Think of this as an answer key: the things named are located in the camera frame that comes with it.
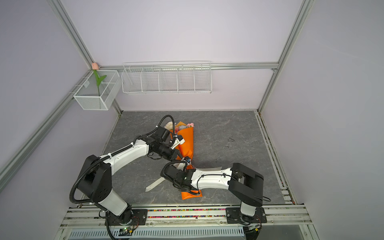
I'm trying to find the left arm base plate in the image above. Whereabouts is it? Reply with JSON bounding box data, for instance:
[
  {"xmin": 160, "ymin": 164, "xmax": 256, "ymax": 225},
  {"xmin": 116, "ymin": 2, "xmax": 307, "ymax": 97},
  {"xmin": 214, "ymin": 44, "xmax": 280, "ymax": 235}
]
[{"xmin": 106, "ymin": 209, "xmax": 148, "ymax": 226}]

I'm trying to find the pink tulip fake flower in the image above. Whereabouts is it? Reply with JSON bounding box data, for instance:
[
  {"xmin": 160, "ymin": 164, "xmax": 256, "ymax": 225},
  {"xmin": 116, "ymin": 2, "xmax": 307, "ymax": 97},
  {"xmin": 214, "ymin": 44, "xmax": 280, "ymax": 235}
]
[{"xmin": 92, "ymin": 63, "xmax": 107, "ymax": 97}]

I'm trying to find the white mesh corner basket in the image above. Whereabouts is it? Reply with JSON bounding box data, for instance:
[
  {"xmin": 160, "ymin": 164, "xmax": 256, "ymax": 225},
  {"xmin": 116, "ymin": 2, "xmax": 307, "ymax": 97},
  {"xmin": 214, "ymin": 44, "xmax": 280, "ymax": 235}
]
[{"xmin": 74, "ymin": 70, "xmax": 122, "ymax": 111}]

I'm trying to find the orange wrapping paper sheet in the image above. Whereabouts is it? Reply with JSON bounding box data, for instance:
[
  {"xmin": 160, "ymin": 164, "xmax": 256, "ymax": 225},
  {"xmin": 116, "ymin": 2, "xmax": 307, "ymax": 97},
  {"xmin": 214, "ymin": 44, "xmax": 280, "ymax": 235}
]
[{"xmin": 176, "ymin": 122, "xmax": 203, "ymax": 200}]

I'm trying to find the white ribbon strip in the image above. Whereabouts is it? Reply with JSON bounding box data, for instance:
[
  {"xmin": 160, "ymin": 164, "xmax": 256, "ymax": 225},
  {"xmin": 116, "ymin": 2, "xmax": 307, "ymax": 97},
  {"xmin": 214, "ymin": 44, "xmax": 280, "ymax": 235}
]
[{"xmin": 145, "ymin": 167, "xmax": 230, "ymax": 195}]

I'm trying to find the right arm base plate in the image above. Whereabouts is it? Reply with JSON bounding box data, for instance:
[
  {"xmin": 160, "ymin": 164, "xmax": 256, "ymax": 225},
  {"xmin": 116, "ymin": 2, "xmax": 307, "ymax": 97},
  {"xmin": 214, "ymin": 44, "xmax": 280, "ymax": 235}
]
[{"xmin": 226, "ymin": 207, "xmax": 267, "ymax": 225}]

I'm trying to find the cream rose fake flower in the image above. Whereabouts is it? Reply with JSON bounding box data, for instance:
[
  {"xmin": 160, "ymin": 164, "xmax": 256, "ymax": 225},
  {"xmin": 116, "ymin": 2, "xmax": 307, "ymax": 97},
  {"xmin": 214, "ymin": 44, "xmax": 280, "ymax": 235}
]
[{"xmin": 165, "ymin": 122, "xmax": 176, "ymax": 132}]

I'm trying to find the white wire wall basket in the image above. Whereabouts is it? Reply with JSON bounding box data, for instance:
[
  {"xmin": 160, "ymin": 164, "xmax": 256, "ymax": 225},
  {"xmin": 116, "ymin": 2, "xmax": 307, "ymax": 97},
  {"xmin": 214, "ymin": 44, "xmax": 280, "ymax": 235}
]
[{"xmin": 122, "ymin": 61, "xmax": 213, "ymax": 94}]

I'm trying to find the aluminium front rail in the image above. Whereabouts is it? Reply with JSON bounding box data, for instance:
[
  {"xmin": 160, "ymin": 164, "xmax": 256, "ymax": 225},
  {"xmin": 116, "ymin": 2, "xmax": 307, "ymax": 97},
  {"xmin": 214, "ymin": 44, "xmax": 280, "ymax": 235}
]
[{"xmin": 60, "ymin": 205, "xmax": 313, "ymax": 229}]

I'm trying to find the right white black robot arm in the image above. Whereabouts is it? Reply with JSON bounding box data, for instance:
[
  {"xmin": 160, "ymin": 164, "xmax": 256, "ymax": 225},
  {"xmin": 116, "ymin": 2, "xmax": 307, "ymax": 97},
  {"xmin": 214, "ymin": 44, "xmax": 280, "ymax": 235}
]
[{"xmin": 161, "ymin": 161, "xmax": 270, "ymax": 226}]

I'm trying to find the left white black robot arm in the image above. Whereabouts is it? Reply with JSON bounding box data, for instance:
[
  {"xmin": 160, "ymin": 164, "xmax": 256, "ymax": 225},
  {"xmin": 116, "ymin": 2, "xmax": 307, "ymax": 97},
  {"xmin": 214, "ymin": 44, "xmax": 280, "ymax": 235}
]
[{"xmin": 69, "ymin": 136, "xmax": 185, "ymax": 225}]

